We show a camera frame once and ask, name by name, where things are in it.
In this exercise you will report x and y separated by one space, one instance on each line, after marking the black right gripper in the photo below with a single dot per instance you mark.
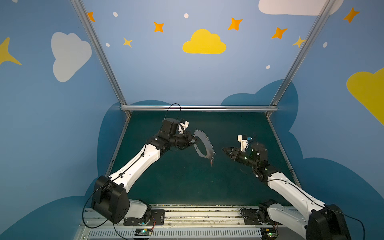
238 154

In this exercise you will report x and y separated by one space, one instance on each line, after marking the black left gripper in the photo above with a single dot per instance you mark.
189 141

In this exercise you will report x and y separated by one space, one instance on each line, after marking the grey oval keyring plate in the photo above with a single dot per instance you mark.
210 152

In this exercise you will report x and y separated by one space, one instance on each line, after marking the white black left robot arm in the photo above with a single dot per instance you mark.
110 196

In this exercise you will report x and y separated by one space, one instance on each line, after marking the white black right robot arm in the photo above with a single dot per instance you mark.
312 219

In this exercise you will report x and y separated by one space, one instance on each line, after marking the right controller board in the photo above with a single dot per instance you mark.
269 233

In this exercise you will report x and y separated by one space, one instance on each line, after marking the controller board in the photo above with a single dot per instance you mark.
143 232
269 233

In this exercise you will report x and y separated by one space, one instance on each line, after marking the left controller board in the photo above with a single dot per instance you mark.
143 232

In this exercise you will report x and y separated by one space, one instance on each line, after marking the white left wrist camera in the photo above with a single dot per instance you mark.
183 125

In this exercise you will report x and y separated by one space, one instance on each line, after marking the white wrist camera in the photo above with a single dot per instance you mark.
183 125
244 141

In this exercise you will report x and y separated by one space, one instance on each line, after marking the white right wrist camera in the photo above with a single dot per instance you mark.
244 141

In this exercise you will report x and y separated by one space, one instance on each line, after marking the aluminium frame back rail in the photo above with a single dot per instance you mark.
199 108

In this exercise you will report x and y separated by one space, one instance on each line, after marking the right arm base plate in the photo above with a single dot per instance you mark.
256 217

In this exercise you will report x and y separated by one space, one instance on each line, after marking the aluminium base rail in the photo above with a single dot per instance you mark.
183 223

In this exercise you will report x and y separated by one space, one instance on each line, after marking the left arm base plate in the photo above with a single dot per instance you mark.
156 217

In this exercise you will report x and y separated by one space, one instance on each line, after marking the aluminium frame left post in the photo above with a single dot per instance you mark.
88 26

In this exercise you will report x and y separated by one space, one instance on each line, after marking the aluminium frame post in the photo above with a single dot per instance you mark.
88 26
304 49

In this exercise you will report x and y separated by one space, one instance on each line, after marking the aluminium frame right post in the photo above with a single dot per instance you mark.
304 49

